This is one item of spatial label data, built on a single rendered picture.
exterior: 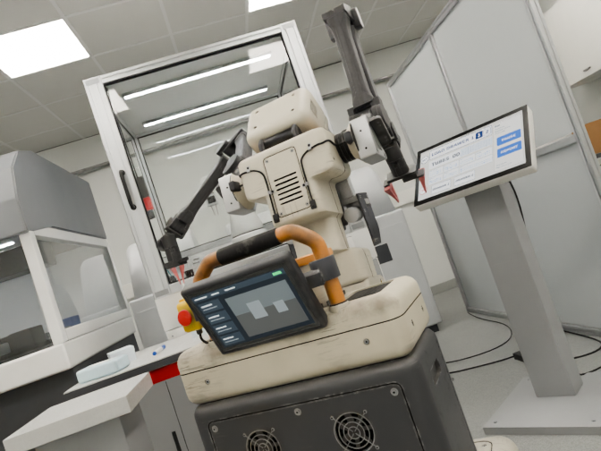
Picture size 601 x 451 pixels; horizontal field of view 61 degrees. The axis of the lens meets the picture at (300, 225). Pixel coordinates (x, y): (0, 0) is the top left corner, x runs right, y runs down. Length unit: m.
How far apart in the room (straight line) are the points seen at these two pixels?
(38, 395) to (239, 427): 1.31
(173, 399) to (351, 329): 0.94
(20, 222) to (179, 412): 0.99
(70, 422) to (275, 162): 0.80
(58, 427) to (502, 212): 1.74
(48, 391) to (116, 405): 1.07
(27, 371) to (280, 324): 1.43
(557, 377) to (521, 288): 0.38
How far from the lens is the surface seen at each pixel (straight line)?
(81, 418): 1.33
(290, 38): 2.60
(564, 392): 2.43
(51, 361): 2.26
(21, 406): 2.40
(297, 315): 1.02
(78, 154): 5.94
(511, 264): 2.29
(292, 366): 1.08
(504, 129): 2.26
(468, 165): 2.24
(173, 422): 1.85
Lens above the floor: 0.94
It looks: 3 degrees up
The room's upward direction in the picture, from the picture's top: 19 degrees counter-clockwise
